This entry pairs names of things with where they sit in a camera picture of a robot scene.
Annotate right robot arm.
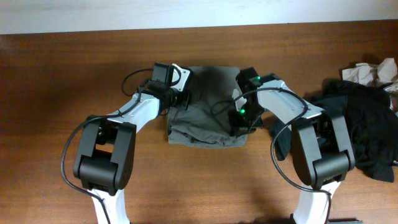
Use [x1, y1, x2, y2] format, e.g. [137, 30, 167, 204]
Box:
[229, 67, 355, 223]

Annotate beige crumpled cloth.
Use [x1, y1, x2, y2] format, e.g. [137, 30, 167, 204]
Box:
[341, 58, 397, 115]

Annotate left black camera cable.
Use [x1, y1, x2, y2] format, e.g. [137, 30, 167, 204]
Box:
[60, 65, 183, 224]

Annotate right black camera cable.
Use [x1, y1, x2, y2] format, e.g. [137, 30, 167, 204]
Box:
[210, 86, 333, 224]

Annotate grey shorts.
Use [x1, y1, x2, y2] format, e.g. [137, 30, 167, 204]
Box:
[167, 66, 248, 149]

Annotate black garment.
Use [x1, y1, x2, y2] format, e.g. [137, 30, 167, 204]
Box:
[269, 80, 398, 184]

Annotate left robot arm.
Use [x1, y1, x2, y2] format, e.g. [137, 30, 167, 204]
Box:
[73, 63, 193, 223]

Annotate black camera cable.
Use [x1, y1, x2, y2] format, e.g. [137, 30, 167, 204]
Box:
[210, 86, 333, 224]
[60, 65, 183, 224]

